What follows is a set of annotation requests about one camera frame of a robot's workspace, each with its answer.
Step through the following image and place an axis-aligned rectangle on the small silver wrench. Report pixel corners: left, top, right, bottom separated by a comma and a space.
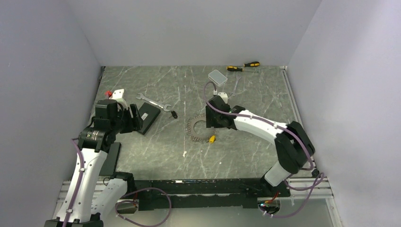
230, 75, 242, 96

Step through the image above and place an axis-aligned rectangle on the yellow black screwdriver rear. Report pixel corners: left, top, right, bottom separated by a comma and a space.
244, 61, 260, 67

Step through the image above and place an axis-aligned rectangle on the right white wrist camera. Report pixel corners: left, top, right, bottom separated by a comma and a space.
213, 90, 228, 104

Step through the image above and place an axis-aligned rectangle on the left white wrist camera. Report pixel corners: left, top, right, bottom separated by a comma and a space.
105, 89, 128, 109

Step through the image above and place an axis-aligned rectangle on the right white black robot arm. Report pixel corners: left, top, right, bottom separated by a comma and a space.
206, 95, 315, 196

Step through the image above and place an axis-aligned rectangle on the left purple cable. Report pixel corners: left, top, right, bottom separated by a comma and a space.
62, 138, 172, 227

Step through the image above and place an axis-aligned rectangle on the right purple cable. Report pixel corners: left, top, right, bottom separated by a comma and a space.
203, 82, 325, 219

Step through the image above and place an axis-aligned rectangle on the black network switch box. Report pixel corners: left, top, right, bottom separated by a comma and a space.
138, 103, 161, 135

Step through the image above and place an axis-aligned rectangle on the black key fob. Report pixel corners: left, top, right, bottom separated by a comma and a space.
169, 110, 178, 119

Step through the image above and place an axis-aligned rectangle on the large silver combination wrench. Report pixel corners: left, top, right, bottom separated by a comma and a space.
136, 93, 172, 112

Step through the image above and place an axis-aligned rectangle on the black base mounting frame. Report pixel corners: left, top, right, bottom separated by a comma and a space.
105, 171, 290, 211

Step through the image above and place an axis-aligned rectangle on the white plastic box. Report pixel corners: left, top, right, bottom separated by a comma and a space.
208, 70, 228, 87

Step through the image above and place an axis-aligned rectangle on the purple cable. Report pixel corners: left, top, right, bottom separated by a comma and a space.
62, 138, 172, 227
203, 82, 325, 219

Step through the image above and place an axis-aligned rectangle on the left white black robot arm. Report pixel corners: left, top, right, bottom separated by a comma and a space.
44, 99, 143, 227

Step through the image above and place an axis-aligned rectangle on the yellow black screwdriver front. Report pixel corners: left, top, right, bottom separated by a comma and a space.
226, 66, 258, 73

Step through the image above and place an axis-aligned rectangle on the aluminium rail frame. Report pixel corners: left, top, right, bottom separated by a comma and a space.
50, 177, 342, 227

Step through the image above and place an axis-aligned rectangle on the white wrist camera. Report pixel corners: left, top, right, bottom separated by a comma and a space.
213, 90, 228, 104
105, 89, 128, 109

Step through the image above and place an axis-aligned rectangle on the yellow black screwdriver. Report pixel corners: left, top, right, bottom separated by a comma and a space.
244, 61, 260, 67
226, 66, 258, 73

